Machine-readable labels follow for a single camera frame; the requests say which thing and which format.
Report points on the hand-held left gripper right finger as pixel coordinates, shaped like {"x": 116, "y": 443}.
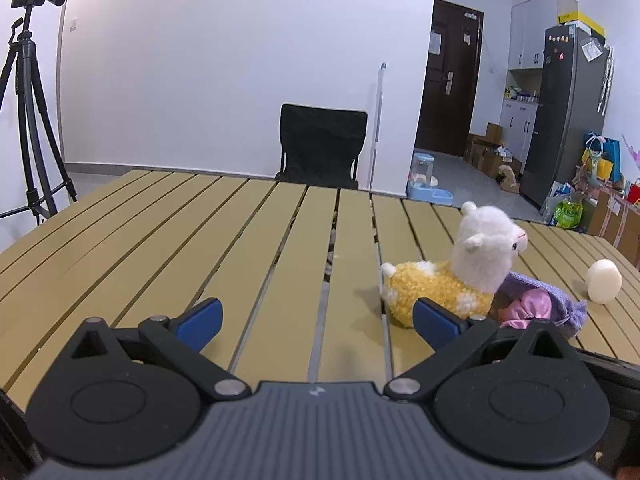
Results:
{"x": 434, "y": 324}

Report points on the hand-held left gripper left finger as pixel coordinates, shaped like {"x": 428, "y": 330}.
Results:
{"x": 202, "y": 321}

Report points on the white and yellow alpaca plush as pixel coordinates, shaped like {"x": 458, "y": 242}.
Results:
{"x": 475, "y": 245}

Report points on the pink satin cloth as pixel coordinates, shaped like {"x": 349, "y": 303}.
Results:
{"x": 530, "y": 308}

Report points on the purple pink cloth toy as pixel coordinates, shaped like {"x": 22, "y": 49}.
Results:
{"x": 557, "y": 300}

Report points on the cream foam ball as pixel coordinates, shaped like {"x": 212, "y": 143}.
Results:
{"x": 604, "y": 282}

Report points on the tan folding slat table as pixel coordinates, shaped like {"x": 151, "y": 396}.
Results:
{"x": 150, "y": 240}

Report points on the blue pet water dispenser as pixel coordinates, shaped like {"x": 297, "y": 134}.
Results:
{"x": 425, "y": 182}

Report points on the tan animal toy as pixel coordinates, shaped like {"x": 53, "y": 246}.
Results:
{"x": 509, "y": 180}

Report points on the green plastic bag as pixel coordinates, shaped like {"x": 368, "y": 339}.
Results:
{"x": 569, "y": 210}

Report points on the brown cardboard box pile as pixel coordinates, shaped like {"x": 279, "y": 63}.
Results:
{"x": 487, "y": 152}

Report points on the large cardboard box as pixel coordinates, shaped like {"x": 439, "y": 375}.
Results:
{"x": 610, "y": 220}

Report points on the white lower cabinet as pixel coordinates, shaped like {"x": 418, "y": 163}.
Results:
{"x": 517, "y": 132}

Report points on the white cabinet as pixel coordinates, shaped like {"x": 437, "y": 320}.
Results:
{"x": 517, "y": 132}
{"x": 530, "y": 30}

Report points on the black folding chair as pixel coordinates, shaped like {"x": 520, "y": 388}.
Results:
{"x": 320, "y": 145}

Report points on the dark brown door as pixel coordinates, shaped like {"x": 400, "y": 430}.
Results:
{"x": 445, "y": 110}

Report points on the grey refrigerator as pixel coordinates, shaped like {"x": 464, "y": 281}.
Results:
{"x": 565, "y": 125}

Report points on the red gift box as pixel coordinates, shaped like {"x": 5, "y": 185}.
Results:
{"x": 635, "y": 192}

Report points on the blue gift bag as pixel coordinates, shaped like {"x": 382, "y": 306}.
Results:
{"x": 607, "y": 155}

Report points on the row of small bottles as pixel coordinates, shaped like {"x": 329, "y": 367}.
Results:
{"x": 522, "y": 95}

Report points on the purple flower decoration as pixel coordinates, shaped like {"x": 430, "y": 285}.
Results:
{"x": 631, "y": 155}

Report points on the white paper sheet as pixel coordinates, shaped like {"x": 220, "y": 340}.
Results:
{"x": 436, "y": 43}

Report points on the black tripod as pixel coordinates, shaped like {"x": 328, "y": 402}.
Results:
{"x": 27, "y": 85}

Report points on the white upper cabinet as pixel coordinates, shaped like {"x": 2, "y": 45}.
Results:
{"x": 530, "y": 30}

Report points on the white paper on refrigerator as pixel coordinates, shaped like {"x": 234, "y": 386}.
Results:
{"x": 592, "y": 49}

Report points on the yellow flat box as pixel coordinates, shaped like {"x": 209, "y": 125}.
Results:
{"x": 582, "y": 21}

